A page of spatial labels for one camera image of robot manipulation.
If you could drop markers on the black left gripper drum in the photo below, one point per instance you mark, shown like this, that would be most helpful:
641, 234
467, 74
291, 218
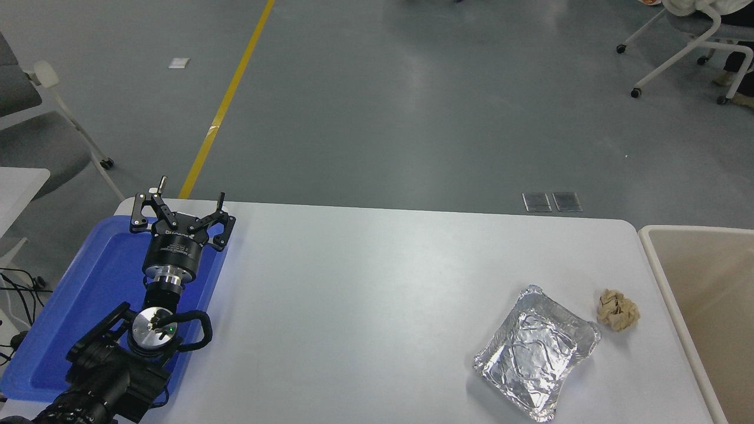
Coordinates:
172, 249

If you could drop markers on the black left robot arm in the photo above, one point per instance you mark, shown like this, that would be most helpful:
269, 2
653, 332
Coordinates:
103, 377

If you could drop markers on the blue plastic tray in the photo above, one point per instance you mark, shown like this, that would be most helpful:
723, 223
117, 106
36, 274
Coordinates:
88, 294

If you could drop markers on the small white side table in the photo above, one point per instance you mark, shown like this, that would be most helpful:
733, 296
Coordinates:
17, 188

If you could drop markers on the metal floor plate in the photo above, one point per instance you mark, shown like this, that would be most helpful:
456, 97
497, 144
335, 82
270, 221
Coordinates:
566, 202
536, 202

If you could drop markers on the crumpled foil tray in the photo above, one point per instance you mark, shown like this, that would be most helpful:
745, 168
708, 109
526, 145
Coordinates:
530, 359

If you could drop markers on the crumpled tan paper ball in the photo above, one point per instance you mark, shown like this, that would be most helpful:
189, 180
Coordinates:
617, 311

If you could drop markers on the large pale bin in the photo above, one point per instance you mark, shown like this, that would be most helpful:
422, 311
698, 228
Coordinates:
713, 294

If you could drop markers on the white wheeled chair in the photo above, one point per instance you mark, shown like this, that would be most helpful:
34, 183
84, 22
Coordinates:
698, 35

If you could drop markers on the seated person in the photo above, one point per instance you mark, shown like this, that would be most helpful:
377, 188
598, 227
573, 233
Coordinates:
739, 65

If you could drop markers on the grey chair with white frame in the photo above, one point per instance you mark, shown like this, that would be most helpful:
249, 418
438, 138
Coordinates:
35, 141

